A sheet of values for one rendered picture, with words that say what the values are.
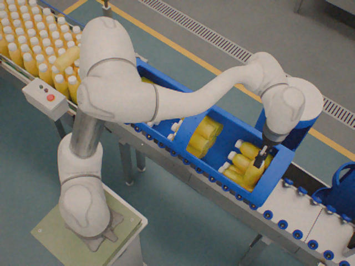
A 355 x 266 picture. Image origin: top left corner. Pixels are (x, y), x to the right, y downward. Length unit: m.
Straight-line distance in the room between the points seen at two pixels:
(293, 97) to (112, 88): 0.55
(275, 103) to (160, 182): 1.74
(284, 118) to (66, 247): 0.97
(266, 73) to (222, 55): 2.33
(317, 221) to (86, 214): 1.05
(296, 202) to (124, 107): 1.17
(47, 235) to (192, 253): 1.25
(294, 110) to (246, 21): 2.83
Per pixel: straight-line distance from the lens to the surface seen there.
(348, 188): 2.27
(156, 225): 2.66
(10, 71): 2.31
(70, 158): 1.39
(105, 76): 0.90
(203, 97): 1.02
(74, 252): 1.57
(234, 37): 3.72
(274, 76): 1.24
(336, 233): 1.87
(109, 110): 0.88
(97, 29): 1.01
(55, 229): 1.62
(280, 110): 1.16
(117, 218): 1.55
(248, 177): 1.59
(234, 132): 1.80
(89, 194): 1.34
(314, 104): 2.03
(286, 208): 1.82
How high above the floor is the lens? 2.55
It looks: 59 degrees down
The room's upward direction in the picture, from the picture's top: 6 degrees clockwise
